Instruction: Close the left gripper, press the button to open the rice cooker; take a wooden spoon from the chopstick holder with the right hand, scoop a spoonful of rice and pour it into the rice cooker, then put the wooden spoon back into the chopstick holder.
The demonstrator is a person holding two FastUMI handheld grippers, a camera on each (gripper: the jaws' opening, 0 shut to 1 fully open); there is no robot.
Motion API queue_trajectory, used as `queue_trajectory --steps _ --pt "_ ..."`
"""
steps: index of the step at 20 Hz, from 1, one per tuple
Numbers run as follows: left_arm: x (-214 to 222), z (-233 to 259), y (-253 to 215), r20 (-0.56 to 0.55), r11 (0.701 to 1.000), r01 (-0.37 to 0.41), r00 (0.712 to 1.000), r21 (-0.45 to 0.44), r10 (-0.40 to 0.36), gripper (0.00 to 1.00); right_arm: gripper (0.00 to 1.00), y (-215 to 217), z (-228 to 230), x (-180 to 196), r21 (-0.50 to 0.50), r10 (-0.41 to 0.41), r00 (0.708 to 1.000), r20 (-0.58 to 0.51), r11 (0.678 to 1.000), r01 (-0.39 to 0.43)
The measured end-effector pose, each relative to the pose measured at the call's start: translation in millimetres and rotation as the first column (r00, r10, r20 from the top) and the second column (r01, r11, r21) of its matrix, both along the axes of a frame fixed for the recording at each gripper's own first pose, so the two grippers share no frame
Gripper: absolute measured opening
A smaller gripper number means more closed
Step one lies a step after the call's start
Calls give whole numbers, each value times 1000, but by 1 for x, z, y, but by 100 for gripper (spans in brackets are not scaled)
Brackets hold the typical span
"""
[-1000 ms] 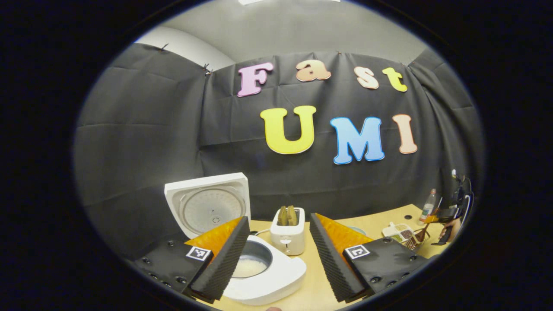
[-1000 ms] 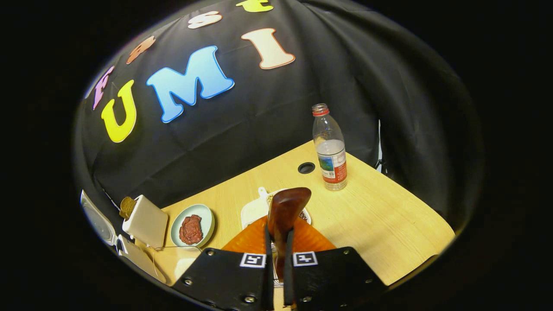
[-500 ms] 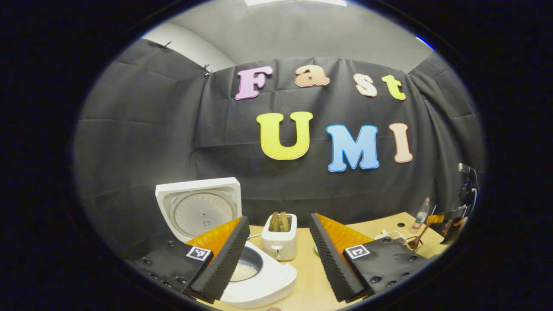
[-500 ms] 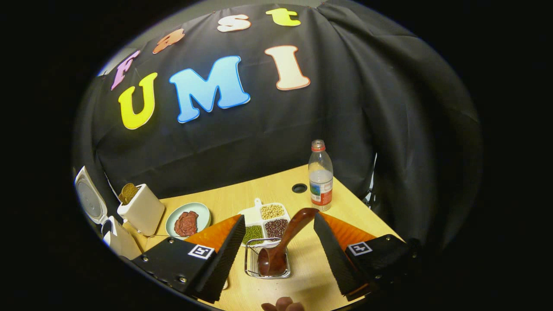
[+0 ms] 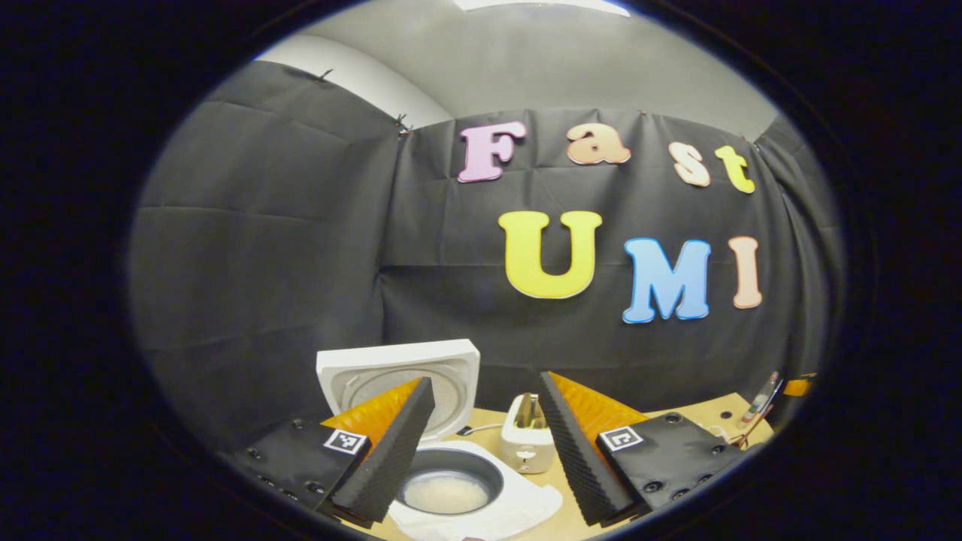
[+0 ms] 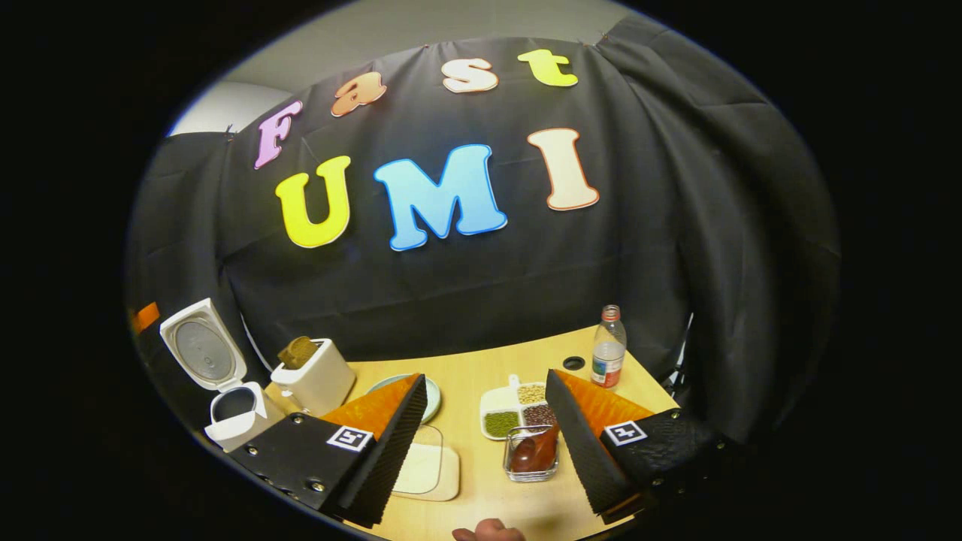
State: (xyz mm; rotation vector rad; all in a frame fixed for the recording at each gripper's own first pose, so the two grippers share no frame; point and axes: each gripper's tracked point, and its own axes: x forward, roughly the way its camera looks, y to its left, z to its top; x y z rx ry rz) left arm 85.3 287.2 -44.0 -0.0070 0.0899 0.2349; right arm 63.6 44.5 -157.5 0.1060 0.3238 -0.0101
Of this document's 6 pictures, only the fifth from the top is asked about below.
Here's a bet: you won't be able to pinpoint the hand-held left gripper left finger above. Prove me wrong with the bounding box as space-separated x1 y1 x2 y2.
225 376 436 527

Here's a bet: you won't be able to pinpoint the white toaster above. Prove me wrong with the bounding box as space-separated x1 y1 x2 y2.
500 393 558 475

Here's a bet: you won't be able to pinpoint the brown toast slices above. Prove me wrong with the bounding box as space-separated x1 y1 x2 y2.
517 393 549 431

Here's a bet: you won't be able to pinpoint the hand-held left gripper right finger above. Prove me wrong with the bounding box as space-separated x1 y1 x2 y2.
538 370 754 527

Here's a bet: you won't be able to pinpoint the white rice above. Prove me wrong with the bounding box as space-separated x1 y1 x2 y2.
403 477 490 516

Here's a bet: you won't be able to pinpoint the clear bottle with red cap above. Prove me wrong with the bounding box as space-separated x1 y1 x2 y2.
740 370 783 430

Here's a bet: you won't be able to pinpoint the black backdrop cloth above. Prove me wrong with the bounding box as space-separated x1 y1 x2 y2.
128 60 847 452

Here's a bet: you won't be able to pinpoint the long ceiling light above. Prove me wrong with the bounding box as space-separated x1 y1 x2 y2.
451 0 633 18

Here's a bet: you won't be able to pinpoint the white rice cooker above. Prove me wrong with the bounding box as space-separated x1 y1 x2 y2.
316 339 564 541

